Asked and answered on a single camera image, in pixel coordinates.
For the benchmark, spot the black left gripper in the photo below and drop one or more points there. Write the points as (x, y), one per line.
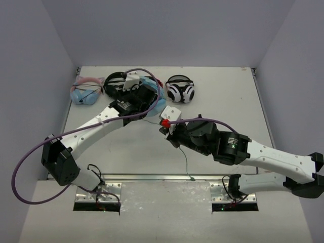
(146, 91)

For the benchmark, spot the pink blue cat-ear headphones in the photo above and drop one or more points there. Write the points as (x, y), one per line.
(86, 90)

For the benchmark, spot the red white right wrist camera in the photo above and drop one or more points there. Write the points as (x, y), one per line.
(169, 114)

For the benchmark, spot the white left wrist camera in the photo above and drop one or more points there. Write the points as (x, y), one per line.
(132, 81)

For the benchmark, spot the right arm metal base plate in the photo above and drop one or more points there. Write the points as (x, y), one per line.
(222, 202)

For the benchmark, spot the aluminium table edge rail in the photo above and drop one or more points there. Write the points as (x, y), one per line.
(163, 177)

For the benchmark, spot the white black headphones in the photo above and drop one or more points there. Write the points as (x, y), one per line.
(180, 88)

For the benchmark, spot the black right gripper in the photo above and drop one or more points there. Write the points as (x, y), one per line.
(171, 137)

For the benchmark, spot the light blue over-ear headphones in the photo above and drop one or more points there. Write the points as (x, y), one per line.
(157, 108)

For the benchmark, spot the red black headphones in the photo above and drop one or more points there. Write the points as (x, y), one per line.
(160, 83)

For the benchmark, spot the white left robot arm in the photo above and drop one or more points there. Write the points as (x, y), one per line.
(60, 153)

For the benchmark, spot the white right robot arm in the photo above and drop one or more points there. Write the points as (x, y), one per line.
(297, 174)

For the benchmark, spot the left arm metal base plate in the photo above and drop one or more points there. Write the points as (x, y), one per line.
(106, 200)

